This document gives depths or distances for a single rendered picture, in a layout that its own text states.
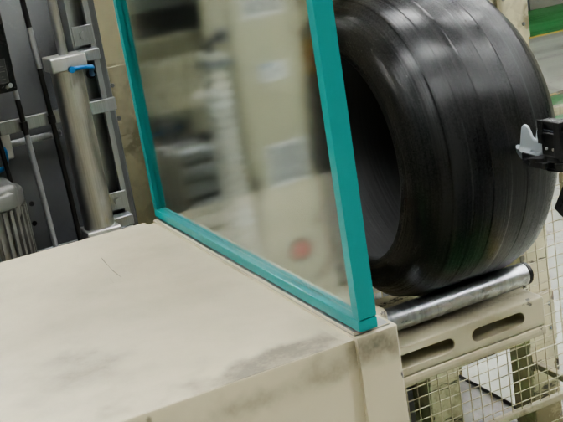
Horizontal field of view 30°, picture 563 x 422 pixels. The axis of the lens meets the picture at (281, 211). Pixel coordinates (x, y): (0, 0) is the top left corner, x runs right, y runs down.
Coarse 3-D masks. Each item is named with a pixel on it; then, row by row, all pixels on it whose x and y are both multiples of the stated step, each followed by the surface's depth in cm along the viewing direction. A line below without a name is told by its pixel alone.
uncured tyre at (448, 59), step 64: (384, 0) 184; (448, 0) 184; (384, 64) 176; (448, 64) 174; (512, 64) 178; (384, 128) 229; (448, 128) 171; (512, 128) 176; (384, 192) 227; (448, 192) 173; (512, 192) 178; (384, 256) 190; (448, 256) 181; (512, 256) 192
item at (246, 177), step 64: (128, 0) 129; (192, 0) 110; (256, 0) 96; (320, 0) 85; (128, 64) 134; (192, 64) 115; (256, 64) 99; (320, 64) 86; (192, 128) 121; (256, 128) 103; (320, 128) 91; (192, 192) 127; (256, 192) 108; (320, 192) 94; (256, 256) 113; (320, 256) 98
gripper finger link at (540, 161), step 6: (522, 156) 171; (528, 156) 170; (534, 156) 168; (540, 156) 167; (528, 162) 168; (534, 162) 167; (540, 162) 166; (546, 162) 165; (540, 168) 166; (546, 168) 165
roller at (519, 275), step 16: (496, 272) 198; (512, 272) 198; (528, 272) 199; (448, 288) 194; (464, 288) 194; (480, 288) 195; (496, 288) 196; (512, 288) 198; (400, 304) 190; (416, 304) 190; (432, 304) 191; (448, 304) 192; (464, 304) 194; (400, 320) 188; (416, 320) 190
